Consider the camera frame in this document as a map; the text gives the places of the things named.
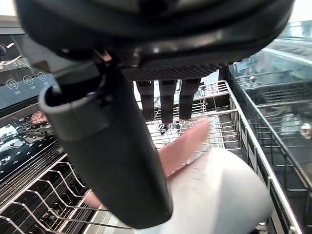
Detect stainless steel dishwasher tub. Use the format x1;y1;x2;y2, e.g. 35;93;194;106
0;20;312;234

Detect metal wire dishwasher rack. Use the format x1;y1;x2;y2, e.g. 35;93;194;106
0;79;305;234

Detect black glass dishwasher control panel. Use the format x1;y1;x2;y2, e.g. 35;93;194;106
0;34;56;111

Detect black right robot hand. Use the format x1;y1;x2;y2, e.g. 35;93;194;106
14;0;295;230

